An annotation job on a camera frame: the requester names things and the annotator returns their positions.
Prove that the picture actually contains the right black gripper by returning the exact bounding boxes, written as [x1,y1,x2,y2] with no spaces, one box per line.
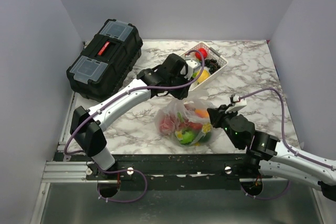
[207,103,241,148]

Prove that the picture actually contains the clear plastic bag of fruits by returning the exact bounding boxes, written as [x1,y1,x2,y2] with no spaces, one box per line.
[154,99,219,146]

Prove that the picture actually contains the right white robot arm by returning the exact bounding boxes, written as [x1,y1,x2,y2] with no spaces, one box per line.
[207,105,335,201]

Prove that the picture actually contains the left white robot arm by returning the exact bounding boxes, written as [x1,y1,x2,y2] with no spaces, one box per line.
[70,54,199,179]

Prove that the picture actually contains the red fake apple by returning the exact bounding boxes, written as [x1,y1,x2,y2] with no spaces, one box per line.
[195,48,208,61]

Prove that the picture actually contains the dark purple fake grapes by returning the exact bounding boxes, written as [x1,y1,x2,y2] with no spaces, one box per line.
[205,59,221,74]

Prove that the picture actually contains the white perforated plastic basket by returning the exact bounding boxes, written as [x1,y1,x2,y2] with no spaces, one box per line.
[180,42,228,92]

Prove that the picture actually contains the black plastic toolbox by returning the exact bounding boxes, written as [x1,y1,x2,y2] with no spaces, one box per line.
[66,19,143,102]

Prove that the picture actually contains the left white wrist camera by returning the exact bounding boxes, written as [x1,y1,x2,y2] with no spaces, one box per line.
[181,59,201,79]

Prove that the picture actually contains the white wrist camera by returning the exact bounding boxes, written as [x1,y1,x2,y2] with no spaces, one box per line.
[181,59,201,79]
[225,94,247,113]

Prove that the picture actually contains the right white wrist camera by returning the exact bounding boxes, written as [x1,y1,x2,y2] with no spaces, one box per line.
[225,94,247,113]

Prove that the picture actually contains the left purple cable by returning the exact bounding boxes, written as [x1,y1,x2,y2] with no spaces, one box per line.
[64,49,205,156]

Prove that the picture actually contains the purple cable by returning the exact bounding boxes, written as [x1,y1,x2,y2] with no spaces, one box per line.
[230,88,336,171]
[64,49,205,156]

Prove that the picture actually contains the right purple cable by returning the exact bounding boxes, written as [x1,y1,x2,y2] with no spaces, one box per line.
[230,88,336,171]

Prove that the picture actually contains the black metal mounting rail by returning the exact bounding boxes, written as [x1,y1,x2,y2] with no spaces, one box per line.
[53,152,262,191]

